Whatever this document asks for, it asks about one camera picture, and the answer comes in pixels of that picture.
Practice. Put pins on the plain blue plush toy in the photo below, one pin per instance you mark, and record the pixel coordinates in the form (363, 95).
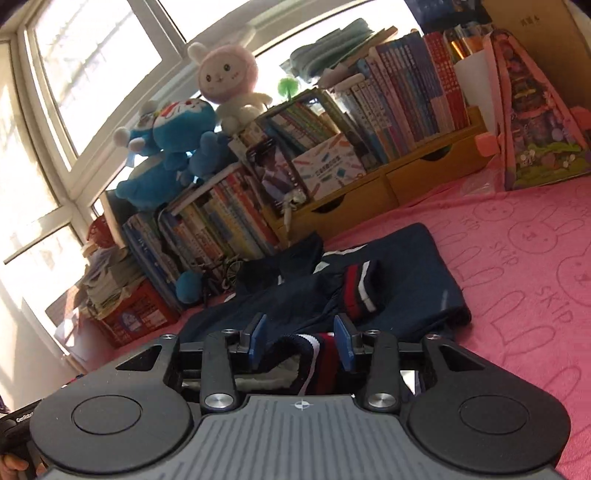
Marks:
(147, 184)

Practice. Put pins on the dark blue poster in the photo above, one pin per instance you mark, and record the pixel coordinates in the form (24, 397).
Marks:
(448, 14)

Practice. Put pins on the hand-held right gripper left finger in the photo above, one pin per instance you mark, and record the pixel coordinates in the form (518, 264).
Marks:
(256, 341)

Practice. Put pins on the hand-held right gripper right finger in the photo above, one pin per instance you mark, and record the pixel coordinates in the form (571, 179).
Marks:
(344, 344)

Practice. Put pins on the navy and white jacket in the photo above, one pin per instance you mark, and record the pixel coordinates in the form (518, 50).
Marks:
(406, 277)

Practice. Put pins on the pink bunny plush toy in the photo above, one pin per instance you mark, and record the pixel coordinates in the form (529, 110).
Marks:
(228, 78)

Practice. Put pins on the red plastic basket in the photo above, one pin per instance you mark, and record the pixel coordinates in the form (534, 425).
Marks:
(99, 230)

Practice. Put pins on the red plastic crate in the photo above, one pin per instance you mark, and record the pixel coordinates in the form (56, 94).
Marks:
(138, 318)

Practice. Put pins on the miniature bicycle model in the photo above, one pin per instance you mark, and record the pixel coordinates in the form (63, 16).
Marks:
(221, 277)

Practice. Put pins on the pink triangular toy playset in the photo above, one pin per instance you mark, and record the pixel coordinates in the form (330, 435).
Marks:
(540, 120)

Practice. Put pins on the brown cardboard box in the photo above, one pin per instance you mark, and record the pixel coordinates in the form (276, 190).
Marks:
(526, 32)

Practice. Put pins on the green toy plant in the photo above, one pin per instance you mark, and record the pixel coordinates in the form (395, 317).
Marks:
(288, 86)

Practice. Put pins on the grey flat board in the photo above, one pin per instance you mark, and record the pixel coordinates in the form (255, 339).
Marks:
(119, 217)

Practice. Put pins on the blue cat plush toy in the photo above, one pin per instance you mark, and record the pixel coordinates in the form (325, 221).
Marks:
(184, 129)

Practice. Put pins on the black smartphone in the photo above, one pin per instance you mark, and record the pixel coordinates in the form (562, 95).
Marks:
(277, 175)

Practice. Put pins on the wooden drawer organizer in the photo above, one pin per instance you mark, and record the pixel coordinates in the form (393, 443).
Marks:
(364, 189)

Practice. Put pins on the round blue plush ball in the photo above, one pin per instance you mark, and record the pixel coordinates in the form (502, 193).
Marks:
(189, 287)

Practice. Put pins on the white printed cardboard box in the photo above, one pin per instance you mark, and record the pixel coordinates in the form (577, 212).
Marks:
(330, 170)

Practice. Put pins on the teal folded cloth stack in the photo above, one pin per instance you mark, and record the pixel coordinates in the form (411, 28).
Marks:
(332, 46)

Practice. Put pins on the clear plastic bag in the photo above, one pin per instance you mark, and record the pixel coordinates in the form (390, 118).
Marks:
(482, 181)

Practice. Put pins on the stack of papers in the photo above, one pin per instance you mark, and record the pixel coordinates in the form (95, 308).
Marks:
(111, 286)

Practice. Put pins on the person's left hand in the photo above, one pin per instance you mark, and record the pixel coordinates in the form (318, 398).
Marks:
(11, 464)

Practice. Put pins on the row of books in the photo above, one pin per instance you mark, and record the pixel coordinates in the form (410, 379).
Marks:
(392, 92)

